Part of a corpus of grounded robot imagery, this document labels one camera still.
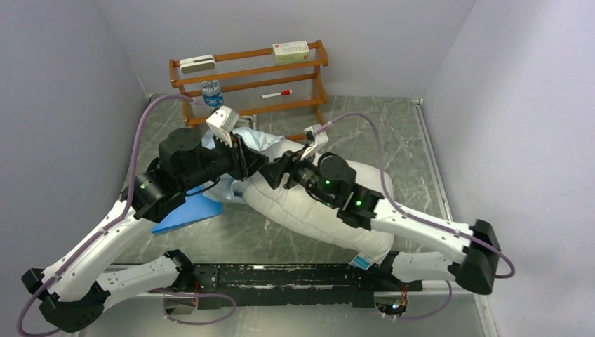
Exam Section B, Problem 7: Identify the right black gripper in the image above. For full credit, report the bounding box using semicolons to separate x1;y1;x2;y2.
260;143;338;208

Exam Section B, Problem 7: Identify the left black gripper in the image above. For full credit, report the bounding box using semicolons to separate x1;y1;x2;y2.
180;129;271;192

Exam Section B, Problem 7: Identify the light blue pillowcase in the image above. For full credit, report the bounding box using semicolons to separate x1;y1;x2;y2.
203;126;285;204

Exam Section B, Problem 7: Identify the white pillow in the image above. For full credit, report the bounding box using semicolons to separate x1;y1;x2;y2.
241;139;395;266

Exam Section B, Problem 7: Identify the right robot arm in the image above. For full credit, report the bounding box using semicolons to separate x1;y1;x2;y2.
259;151;501;295

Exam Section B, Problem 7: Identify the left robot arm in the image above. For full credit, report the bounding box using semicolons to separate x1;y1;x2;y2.
22;128;269;333

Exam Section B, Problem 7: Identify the small stapler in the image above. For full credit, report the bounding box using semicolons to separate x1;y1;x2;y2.
235;116;256;128

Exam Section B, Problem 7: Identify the blue flat board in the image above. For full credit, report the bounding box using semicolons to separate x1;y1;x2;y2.
151;186;223;234

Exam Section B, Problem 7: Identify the red capped white marker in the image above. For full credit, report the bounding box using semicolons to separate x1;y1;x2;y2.
261;89;293;99

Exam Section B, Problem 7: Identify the wooden shelf rack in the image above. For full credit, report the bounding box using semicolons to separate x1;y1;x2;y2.
168;40;329;124

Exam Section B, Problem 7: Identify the white eraser block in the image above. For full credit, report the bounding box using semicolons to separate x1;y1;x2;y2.
179;55;216;74

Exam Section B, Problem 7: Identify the white box with red label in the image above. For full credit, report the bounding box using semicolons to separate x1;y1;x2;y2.
272;41;309;64

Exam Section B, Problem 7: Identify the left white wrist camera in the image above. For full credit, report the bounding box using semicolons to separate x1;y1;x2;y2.
206;105;240;147

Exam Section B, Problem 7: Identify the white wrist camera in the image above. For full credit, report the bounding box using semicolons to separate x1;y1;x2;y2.
300;124;328;160
206;105;240;147

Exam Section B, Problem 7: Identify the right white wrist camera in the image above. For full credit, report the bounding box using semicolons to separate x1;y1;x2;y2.
300;124;328;160

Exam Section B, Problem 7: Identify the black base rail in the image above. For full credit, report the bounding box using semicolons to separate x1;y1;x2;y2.
188;263;423;310

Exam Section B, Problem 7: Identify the aluminium table edge rail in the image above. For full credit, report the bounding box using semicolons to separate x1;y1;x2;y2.
410;98;500;336

